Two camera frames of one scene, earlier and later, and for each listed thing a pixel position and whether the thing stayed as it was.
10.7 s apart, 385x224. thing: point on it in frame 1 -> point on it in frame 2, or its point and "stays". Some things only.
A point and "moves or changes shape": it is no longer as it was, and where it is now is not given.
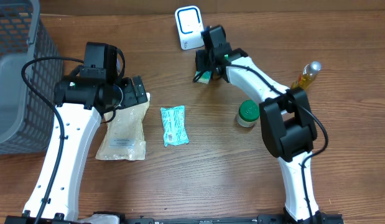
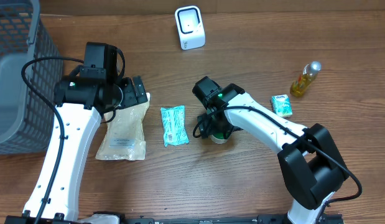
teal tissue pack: (175, 131) stays
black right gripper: (202, 56) -> (209, 127)
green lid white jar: (248, 114) moves or changes shape
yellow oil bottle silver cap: (306, 79) stays
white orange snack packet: (124, 138) stays
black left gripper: (130, 97) stays
